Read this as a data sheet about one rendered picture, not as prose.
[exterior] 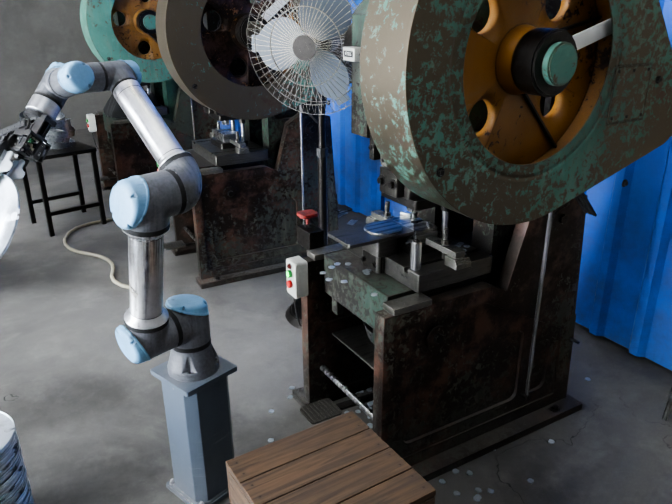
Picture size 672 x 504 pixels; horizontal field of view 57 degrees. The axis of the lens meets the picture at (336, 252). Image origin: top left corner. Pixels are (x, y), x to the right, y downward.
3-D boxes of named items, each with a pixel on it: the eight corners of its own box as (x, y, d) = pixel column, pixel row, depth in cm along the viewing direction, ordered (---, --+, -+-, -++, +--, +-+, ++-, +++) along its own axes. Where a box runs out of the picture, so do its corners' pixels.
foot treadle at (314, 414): (312, 435, 209) (312, 423, 207) (298, 419, 217) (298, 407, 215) (448, 384, 236) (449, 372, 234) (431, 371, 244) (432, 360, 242)
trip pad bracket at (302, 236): (310, 281, 226) (309, 230, 219) (298, 271, 234) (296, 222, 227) (324, 277, 229) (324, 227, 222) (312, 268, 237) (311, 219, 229)
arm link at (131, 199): (183, 354, 176) (187, 178, 149) (135, 377, 165) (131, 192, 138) (158, 333, 182) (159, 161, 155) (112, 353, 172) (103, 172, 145)
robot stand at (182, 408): (201, 515, 191) (187, 393, 174) (165, 487, 202) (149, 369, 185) (246, 482, 204) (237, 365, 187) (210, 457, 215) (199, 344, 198)
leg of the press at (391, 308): (385, 501, 196) (394, 235, 162) (365, 479, 205) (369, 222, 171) (581, 410, 239) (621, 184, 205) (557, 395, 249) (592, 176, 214)
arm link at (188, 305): (219, 338, 183) (216, 296, 178) (181, 356, 174) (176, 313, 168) (195, 324, 190) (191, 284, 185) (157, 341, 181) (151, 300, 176)
